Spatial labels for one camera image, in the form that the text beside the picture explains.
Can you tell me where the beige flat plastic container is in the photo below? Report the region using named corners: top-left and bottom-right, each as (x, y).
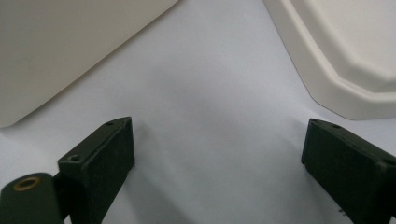
top-left (0, 0), bottom-right (180, 129)

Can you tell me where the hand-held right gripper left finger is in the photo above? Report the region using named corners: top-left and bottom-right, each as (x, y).
top-left (53, 116), bottom-right (135, 224)

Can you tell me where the cream octagonal plastic tray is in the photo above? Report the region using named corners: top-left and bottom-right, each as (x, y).
top-left (262, 0), bottom-right (396, 121)

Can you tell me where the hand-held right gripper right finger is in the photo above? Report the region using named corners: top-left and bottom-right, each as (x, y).
top-left (301, 118), bottom-right (396, 224)

